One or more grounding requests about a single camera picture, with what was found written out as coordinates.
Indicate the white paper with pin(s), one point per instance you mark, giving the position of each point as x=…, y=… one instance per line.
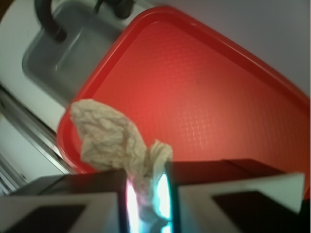
x=110, y=140

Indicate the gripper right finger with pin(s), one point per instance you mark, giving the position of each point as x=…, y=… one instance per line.
x=236, y=196

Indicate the grey plastic sink basin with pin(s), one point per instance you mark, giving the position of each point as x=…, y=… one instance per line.
x=92, y=27

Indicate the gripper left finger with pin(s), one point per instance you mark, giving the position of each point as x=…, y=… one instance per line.
x=84, y=203

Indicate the grey curved faucet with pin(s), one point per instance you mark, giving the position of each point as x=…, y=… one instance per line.
x=43, y=10

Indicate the red plastic tray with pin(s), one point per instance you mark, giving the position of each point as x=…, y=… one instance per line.
x=186, y=85

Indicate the aluminium rail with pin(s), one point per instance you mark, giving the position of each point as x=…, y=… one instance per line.
x=27, y=147

